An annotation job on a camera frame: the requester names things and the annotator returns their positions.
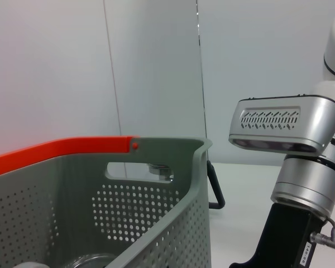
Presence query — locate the grey perforated storage bin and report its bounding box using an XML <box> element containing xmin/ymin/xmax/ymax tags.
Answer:
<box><xmin>0</xmin><ymin>136</ymin><xmax>213</xmax><ymax>268</ymax></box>

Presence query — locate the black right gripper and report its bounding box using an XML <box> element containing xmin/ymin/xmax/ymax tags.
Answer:
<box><xmin>230</xmin><ymin>201</ymin><xmax>327</xmax><ymax>268</ymax></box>

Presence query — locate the thin right wrist cable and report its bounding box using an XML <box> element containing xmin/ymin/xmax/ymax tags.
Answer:
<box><xmin>325</xmin><ymin>216</ymin><xmax>335</xmax><ymax>235</ymax></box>

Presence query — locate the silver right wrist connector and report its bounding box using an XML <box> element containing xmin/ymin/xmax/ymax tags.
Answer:
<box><xmin>309</xmin><ymin>228</ymin><xmax>335</xmax><ymax>250</ymax></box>

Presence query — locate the glass teacup with black base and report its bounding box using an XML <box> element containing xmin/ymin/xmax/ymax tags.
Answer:
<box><xmin>68</xmin><ymin>252</ymin><xmax>119</xmax><ymax>268</ymax></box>

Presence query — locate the glass carafe with black handle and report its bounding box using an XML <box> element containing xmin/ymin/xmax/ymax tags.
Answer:
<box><xmin>147</xmin><ymin>160</ymin><xmax>226</xmax><ymax>210</ymax></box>

